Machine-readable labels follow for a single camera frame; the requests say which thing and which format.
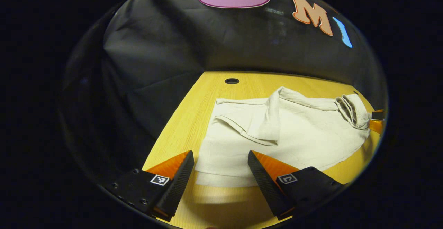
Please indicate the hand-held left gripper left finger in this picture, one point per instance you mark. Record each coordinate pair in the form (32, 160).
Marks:
(180, 184)

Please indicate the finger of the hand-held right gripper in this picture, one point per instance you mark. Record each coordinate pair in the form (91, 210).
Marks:
(376, 125)

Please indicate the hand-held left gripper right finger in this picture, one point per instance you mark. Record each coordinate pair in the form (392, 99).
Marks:
(264, 187)

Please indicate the white jeans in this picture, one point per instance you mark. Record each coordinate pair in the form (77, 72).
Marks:
(304, 142)

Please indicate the black backdrop cloth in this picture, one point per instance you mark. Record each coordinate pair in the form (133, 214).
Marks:
(155, 49)

